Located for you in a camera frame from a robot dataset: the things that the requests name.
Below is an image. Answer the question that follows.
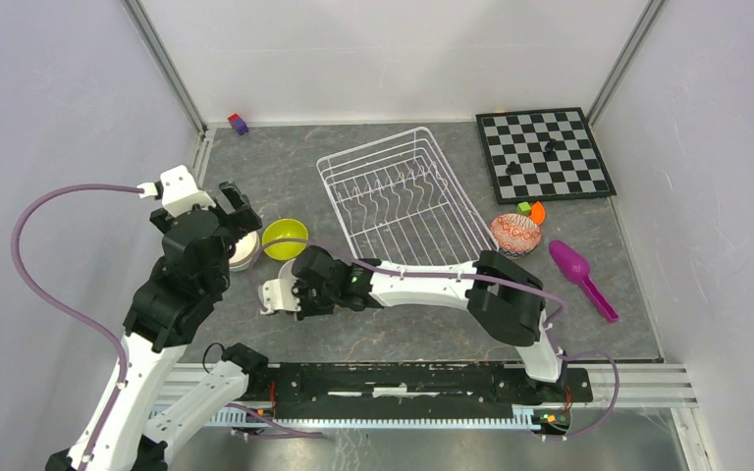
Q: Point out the beige ceramic bowl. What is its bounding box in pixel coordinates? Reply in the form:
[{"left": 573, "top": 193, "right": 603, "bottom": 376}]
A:
[{"left": 229, "top": 231, "right": 261, "bottom": 272}]

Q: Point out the yellow bowl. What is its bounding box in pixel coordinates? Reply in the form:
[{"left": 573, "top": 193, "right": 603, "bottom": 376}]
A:
[{"left": 261, "top": 218, "right": 309, "bottom": 262}]

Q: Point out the white wire dish rack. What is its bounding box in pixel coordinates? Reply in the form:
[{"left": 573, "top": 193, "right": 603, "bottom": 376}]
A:
[{"left": 316, "top": 127, "right": 498, "bottom": 265}]

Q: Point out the blue patterned bowl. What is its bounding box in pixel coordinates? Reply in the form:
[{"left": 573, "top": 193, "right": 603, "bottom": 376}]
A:
[{"left": 489, "top": 213, "right": 542, "bottom": 257}]

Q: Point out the white smooth bowl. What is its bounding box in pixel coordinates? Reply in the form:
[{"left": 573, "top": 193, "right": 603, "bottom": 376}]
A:
[{"left": 278, "top": 259, "right": 296, "bottom": 281}]

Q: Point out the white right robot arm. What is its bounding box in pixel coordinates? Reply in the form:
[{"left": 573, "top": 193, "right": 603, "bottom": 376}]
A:
[{"left": 291, "top": 245, "right": 567, "bottom": 400}]

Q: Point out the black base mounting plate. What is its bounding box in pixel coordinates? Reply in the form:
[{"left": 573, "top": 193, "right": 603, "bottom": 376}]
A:
[{"left": 238, "top": 362, "right": 594, "bottom": 420}]

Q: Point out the red purple toy block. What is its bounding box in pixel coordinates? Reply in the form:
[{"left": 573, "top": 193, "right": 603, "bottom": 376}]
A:
[{"left": 228, "top": 113, "right": 249, "bottom": 135}]

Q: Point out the green toy block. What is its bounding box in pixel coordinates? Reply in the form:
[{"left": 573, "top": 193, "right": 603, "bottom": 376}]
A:
[{"left": 516, "top": 202, "right": 532, "bottom": 217}]

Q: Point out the black chess piece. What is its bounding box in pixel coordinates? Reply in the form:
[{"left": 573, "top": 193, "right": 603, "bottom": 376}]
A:
[
  {"left": 506, "top": 162, "right": 521, "bottom": 176},
  {"left": 544, "top": 139, "right": 559, "bottom": 153}
]

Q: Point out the orange toy block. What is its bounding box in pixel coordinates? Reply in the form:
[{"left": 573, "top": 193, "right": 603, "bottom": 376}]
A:
[{"left": 529, "top": 201, "right": 546, "bottom": 226}]

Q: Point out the magenta plastic object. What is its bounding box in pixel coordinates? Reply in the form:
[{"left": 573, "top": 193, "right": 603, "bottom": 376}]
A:
[{"left": 549, "top": 240, "right": 619, "bottom": 323}]

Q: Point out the black white chessboard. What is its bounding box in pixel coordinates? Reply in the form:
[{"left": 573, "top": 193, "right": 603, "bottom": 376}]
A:
[{"left": 475, "top": 107, "right": 617, "bottom": 205}]

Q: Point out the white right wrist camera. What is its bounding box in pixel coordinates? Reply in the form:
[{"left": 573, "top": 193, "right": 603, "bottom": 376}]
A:
[{"left": 258, "top": 279, "right": 300, "bottom": 315}]

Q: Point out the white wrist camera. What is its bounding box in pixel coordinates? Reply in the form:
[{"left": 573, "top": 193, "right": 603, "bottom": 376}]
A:
[
  {"left": 258, "top": 279, "right": 300, "bottom": 315},
  {"left": 137, "top": 165, "right": 216, "bottom": 217}
]

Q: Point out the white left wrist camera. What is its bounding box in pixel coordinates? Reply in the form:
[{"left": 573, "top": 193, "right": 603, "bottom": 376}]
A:
[{"left": 137, "top": 165, "right": 216, "bottom": 217}]

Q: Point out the aluminium frame rail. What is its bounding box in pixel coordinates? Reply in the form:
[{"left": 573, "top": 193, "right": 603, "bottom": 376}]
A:
[{"left": 87, "top": 127, "right": 274, "bottom": 471}]

